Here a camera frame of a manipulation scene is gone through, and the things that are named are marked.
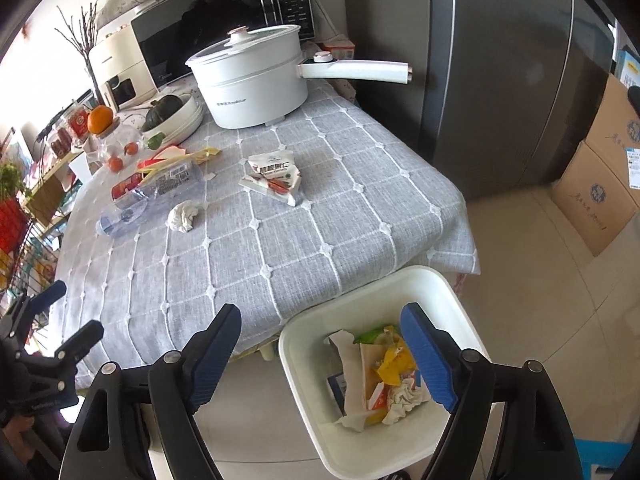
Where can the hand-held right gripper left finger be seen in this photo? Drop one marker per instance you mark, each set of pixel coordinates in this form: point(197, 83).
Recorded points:
point(210, 355)

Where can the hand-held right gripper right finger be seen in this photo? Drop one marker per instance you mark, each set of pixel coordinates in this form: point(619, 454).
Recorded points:
point(430, 355)

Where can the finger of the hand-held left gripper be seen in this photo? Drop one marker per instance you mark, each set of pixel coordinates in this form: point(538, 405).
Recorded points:
point(80, 337)
point(42, 295)

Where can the white tissue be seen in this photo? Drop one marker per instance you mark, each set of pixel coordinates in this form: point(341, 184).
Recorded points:
point(182, 216)
point(405, 400)

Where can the green snack bag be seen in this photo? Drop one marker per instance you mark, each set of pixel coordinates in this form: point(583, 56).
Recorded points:
point(372, 335)

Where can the white cardboard box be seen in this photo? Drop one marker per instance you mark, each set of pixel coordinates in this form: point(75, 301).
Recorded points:
point(352, 375)

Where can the blue milk carton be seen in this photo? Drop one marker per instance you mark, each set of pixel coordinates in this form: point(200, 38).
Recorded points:
point(337, 385)

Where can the white plastic bin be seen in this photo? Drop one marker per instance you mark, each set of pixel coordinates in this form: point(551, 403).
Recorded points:
point(310, 360)

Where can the red plastic bag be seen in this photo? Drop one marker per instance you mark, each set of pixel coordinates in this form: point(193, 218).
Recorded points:
point(12, 222)

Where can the crushed clear plastic bottle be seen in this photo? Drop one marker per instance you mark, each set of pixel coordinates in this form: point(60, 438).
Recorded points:
point(122, 220)

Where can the green herbs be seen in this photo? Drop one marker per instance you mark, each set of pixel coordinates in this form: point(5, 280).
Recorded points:
point(12, 180)

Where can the white square container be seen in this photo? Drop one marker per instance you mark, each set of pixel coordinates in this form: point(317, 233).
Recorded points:
point(82, 167)

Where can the grey checked tablecloth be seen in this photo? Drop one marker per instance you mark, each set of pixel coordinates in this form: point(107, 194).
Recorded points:
point(300, 240)

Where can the small tangerine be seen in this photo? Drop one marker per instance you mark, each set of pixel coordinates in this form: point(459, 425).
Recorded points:
point(115, 164)
point(131, 148)

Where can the clear plastic wrapper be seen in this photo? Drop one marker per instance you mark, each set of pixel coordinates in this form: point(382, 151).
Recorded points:
point(160, 182)

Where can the clear glass jar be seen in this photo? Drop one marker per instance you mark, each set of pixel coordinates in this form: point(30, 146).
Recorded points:
point(120, 140)

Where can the white red snack wrapper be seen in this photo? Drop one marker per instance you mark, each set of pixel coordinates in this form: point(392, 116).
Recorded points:
point(272, 190)

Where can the large orange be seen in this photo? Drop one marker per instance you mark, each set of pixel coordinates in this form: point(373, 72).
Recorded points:
point(100, 119)

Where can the small green fruit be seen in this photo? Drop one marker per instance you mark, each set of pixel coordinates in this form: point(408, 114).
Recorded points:
point(155, 141)

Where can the white snack packet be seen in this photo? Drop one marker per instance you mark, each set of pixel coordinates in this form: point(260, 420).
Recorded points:
point(272, 166)

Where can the blue white box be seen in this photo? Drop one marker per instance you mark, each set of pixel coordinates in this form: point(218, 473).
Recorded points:
point(600, 460)

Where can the pale yellow wrapper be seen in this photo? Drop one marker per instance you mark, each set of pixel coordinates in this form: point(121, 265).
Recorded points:
point(202, 155)

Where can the dark green pumpkin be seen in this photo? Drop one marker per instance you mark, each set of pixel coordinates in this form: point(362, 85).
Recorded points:
point(161, 112)

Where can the brown cardboard box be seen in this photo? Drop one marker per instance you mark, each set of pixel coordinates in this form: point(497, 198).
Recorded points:
point(595, 205)
point(615, 120)

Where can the white bowl with dark fruit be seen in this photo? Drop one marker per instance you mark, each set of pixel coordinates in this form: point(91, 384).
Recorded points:
point(185, 120)

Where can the cream air fryer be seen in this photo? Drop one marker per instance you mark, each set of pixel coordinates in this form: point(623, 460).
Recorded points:
point(117, 65)

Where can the white electric pot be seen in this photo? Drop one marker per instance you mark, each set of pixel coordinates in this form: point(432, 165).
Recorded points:
point(250, 95)

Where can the bare dry branches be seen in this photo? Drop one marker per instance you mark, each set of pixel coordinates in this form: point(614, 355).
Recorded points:
point(85, 30)

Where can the grey refrigerator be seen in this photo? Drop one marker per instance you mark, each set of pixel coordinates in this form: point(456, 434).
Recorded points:
point(475, 85)

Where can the glass pot lid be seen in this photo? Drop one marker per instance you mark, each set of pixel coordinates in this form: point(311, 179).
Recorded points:
point(245, 45)

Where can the black microwave oven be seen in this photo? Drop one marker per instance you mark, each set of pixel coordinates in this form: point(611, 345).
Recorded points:
point(210, 30)

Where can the orange white carton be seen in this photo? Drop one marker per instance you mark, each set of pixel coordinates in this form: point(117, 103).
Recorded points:
point(337, 49)

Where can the blue printed box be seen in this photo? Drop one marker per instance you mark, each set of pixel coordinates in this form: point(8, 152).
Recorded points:
point(629, 67)

